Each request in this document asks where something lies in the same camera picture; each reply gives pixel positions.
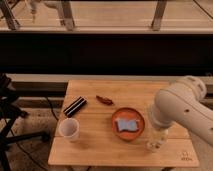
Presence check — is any blue folded cloth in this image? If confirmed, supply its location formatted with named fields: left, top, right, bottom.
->
left=116, top=118, right=138, bottom=132

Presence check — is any orange round plate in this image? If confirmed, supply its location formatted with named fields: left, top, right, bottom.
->
left=111, top=107, right=145, bottom=141

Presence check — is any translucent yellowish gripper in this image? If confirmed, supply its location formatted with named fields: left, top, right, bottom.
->
left=149, top=129, right=168, bottom=149

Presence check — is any black floor cable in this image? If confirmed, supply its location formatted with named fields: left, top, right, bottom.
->
left=44, top=96, right=60, bottom=121

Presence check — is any translucent plastic cup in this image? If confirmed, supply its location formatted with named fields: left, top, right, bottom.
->
left=58, top=118, right=80, bottom=142

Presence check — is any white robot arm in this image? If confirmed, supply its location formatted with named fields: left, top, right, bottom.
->
left=148, top=76, right=213, bottom=146

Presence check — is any black striped rectangular box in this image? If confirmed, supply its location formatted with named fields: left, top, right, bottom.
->
left=63, top=97, right=87, bottom=118

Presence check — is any black tripod stand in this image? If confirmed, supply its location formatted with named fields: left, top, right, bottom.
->
left=0, top=73, right=50, bottom=171

